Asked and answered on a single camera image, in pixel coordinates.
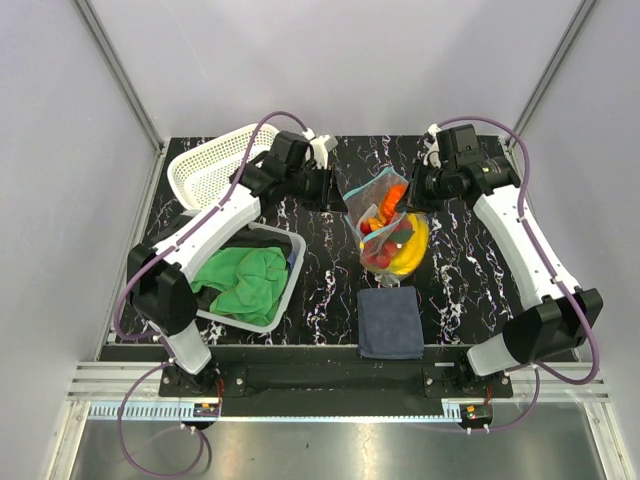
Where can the yellow fake banana bunch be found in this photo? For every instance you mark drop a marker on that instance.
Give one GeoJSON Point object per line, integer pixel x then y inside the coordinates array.
{"type": "Point", "coordinates": [413, 252]}

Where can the clear zip top bag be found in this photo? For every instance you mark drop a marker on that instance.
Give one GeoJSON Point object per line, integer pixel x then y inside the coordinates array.
{"type": "Point", "coordinates": [358, 200]}

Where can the aluminium frame post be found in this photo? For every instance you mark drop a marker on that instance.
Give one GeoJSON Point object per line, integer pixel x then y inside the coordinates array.
{"type": "Point", "coordinates": [114, 64]}
{"type": "Point", "coordinates": [562, 49]}

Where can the red fake strawberry bunch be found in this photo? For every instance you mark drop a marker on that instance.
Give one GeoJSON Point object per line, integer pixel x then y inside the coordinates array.
{"type": "Point", "coordinates": [378, 253]}

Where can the aluminium front rail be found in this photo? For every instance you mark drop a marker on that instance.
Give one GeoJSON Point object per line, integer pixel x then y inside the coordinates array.
{"type": "Point", "coordinates": [111, 380]}

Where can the green microfibre cloth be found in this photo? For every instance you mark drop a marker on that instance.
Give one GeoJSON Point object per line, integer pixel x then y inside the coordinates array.
{"type": "Point", "coordinates": [248, 283]}

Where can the left aluminium frame post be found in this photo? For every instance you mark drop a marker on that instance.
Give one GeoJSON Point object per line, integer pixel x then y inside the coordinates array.
{"type": "Point", "coordinates": [114, 64]}

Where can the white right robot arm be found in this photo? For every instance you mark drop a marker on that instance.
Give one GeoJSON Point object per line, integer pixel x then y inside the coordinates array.
{"type": "Point", "coordinates": [558, 313]}

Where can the dark blue folded towel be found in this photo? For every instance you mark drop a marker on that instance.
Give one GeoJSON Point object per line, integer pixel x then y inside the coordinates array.
{"type": "Point", "coordinates": [389, 324]}

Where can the orange fake ginger root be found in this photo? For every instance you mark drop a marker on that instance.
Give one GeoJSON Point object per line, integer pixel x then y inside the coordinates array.
{"type": "Point", "coordinates": [370, 221]}

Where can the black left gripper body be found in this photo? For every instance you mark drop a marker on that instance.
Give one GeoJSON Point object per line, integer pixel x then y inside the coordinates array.
{"type": "Point", "coordinates": [322, 188]}

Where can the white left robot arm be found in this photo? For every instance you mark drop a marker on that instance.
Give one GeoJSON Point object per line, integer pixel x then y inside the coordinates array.
{"type": "Point", "coordinates": [159, 277]}

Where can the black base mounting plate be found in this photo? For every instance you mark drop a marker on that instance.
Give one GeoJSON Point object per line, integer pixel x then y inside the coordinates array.
{"type": "Point", "coordinates": [239, 380]}

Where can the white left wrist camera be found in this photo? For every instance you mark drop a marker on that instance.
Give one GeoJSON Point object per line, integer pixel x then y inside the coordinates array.
{"type": "Point", "coordinates": [321, 146]}

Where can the orange fake bell pepper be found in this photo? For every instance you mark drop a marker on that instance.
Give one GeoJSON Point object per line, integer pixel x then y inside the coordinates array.
{"type": "Point", "coordinates": [387, 206]}

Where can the white perforated plastic basket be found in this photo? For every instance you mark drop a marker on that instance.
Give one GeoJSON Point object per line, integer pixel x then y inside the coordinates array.
{"type": "Point", "coordinates": [203, 174]}

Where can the grey plastic bin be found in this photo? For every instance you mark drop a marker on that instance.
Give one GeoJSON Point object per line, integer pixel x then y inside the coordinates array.
{"type": "Point", "coordinates": [295, 263]}

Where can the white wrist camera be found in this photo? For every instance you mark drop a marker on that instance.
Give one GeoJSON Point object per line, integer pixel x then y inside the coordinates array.
{"type": "Point", "coordinates": [431, 157]}
{"type": "Point", "coordinates": [321, 146]}

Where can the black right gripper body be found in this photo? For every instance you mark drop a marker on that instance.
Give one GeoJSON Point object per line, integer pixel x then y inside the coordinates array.
{"type": "Point", "coordinates": [423, 186]}

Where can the black cloth in bin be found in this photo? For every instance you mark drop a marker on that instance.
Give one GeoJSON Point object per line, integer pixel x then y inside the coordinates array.
{"type": "Point", "coordinates": [262, 238]}

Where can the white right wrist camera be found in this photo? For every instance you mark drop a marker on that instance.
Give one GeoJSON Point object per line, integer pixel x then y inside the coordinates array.
{"type": "Point", "coordinates": [431, 157]}

